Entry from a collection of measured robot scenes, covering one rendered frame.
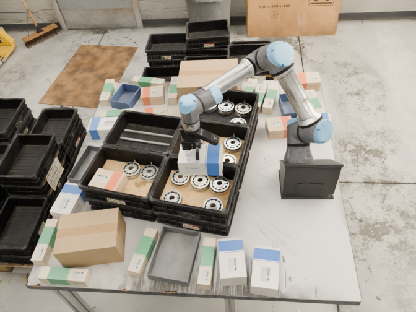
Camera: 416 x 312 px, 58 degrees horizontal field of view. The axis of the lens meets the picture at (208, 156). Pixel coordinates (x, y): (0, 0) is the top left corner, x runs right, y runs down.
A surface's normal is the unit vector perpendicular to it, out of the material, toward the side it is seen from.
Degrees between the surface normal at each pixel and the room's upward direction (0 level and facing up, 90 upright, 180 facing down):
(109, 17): 90
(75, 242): 0
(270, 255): 0
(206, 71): 0
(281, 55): 46
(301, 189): 90
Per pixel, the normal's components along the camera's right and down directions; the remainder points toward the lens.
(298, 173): -0.05, 0.76
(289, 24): -0.10, 0.51
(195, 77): -0.07, -0.66
